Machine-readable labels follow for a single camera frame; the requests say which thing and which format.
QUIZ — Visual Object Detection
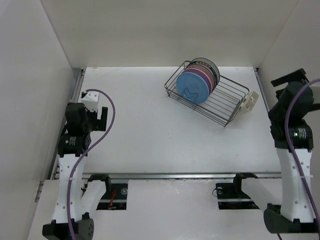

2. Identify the blue plastic plate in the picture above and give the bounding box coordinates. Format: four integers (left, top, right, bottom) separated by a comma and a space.
176, 71, 210, 104

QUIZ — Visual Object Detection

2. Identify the pink plastic plate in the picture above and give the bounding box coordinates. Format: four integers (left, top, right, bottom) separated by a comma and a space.
186, 63, 217, 92

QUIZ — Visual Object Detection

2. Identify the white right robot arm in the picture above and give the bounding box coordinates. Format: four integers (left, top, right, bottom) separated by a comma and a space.
263, 68, 320, 235

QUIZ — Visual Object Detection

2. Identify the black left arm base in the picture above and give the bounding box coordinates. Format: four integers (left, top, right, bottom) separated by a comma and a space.
97, 182, 128, 211

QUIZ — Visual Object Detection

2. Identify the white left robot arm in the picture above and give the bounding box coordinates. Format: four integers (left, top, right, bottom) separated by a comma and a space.
42, 102, 112, 240

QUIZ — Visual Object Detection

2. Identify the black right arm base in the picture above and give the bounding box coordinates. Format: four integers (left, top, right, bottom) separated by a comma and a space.
212, 172, 259, 210

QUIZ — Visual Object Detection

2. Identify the large patterned rear plate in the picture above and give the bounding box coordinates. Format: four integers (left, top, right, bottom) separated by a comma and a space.
190, 57, 221, 85

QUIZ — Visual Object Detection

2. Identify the patterned white plate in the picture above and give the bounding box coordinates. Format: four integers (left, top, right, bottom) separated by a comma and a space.
186, 60, 220, 91

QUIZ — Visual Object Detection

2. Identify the white cutlery holder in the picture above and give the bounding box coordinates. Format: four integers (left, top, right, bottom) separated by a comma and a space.
240, 91, 260, 113

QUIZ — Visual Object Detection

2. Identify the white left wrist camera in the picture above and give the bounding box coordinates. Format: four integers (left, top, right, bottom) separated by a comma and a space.
80, 91, 100, 113

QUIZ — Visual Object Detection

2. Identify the aluminium front rail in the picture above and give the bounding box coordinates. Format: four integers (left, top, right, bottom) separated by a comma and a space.
82, 172, 281, 180

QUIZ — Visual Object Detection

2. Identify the aluminium side rail left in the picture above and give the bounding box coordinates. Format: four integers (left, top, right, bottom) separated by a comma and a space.
45, 68, 86, 180

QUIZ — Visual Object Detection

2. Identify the dark wire dish rack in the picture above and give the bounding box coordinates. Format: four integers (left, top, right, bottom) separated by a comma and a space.
164, 60, 250, 127

